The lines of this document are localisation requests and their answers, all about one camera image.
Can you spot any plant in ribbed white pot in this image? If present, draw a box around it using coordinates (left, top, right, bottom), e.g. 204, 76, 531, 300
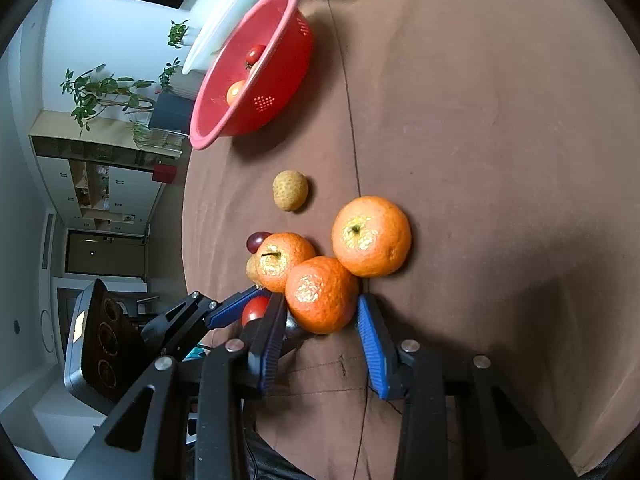
159, 58, 201, 98

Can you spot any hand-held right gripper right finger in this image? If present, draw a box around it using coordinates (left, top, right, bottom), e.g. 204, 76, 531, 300
357, 292, 576, 480

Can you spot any drooping plant on wire stand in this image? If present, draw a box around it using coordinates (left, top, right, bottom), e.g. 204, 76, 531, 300
127, 117, 183, 153

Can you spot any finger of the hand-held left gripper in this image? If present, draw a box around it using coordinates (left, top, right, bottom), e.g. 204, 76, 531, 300
141, 285, 271, 359

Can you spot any dark purple passion fruit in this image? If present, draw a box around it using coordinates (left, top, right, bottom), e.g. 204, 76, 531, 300
284, 310, 313, 343

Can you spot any brown wooden door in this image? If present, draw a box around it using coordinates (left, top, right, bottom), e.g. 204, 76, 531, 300
65, 230, 149, 278

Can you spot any tall plant in blue-grey pot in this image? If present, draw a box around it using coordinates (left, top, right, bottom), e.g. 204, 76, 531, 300
60, 64, 193, 138

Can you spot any white storage cabinet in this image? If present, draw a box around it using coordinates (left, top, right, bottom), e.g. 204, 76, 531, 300
27, 110, 168, 233

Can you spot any red plastic basin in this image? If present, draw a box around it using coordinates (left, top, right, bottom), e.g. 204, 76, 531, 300
189, 0, 315, 151

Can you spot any mandarin with stem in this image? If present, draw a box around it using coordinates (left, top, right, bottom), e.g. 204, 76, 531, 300
255, 232, 317, 294

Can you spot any white plastic basin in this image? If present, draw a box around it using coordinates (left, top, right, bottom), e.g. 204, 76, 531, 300
181, 0, 281, 76

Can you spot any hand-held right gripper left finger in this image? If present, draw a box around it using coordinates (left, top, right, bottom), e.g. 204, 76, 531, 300
62, 292, 288, 480

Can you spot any small potted plant white pot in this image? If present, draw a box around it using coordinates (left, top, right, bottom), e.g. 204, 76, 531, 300
167, 19, 198, 51

